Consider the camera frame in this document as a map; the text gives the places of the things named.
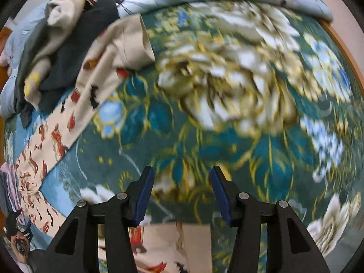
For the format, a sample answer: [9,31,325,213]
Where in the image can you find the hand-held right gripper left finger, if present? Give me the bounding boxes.
[45,165,155,273]

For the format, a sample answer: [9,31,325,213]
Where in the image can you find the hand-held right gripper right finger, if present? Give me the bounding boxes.
[210,165,330,273]

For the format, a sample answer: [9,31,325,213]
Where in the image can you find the pink fleece garment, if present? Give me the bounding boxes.
[0,162,22,214]

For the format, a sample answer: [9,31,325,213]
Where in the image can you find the beige printed pants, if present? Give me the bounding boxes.
[14,14,212,273]

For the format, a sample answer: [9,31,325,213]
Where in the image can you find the dark grey knit garment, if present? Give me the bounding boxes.
[14,0,121,128]

